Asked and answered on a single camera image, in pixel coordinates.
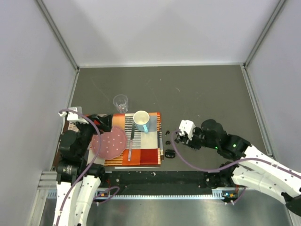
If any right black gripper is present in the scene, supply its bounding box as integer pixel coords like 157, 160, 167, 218
182, 127, 219, 151

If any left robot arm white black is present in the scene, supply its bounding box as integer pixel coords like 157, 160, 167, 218
53, 114, 113, 226

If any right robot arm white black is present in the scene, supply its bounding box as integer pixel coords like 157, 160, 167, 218
171, 119, 301, 216

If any black open earbud case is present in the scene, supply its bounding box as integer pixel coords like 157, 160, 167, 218
165, 149, 176, 159

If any pink polka dot plate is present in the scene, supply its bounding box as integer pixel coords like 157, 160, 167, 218
90, 126, 127, 160

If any clear plastic cup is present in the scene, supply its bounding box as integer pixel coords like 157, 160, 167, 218
113, 94, 128, 113

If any white blue mug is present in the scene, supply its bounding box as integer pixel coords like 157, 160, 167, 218
133, 111, 150, 133

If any orange patterned placemat cloth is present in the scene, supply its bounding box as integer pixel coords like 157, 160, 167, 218
95, 112, 164, 167

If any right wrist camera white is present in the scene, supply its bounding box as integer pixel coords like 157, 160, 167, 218
179, 120, 196, 140

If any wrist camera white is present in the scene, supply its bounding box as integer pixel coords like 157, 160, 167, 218
179, 120, 196, 140
58, 106, 88, 124

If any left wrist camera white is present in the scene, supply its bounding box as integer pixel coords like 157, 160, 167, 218
58, 106, 88, 124

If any knife with orange handle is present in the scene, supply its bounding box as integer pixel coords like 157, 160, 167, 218
127, 122, 135, 161

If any white comb cable duct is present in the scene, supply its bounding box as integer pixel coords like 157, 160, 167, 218
47, 188, 238, 201

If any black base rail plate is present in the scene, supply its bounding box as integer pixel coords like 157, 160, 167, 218
100, 171, 225, 195

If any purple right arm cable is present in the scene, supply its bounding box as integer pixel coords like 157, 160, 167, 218
171, 130, 301, 205

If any aluminium frame post left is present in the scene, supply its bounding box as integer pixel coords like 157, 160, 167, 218
34, 0, 79, 72

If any aluminium frame post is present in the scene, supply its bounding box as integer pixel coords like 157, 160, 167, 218
34, 0, 79, 72
243, 0, 288, 70

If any aluminium frame post right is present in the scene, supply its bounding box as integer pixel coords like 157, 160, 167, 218
243, 0, 288, 70

